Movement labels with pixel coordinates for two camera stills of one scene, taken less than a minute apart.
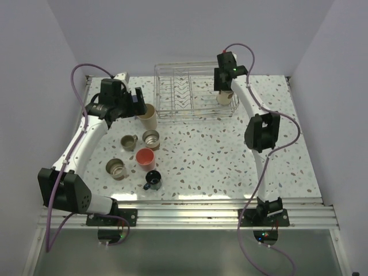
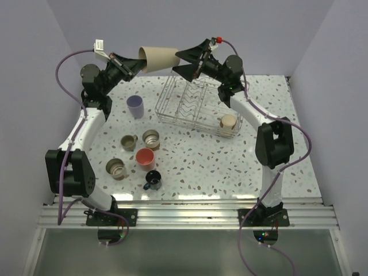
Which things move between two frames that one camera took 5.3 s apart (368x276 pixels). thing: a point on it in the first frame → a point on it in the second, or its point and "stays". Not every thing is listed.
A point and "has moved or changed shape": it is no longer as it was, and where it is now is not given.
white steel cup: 151,138 stays
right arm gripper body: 218,84 → 209,67
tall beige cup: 149,119 → 158,58
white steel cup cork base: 222,99 has moved or changed shape
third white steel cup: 115,167 stays
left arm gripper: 135,108 → 134,65
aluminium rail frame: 199,214 stays
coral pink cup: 145,158 stays
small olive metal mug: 128,142 stays
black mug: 153,180 stays
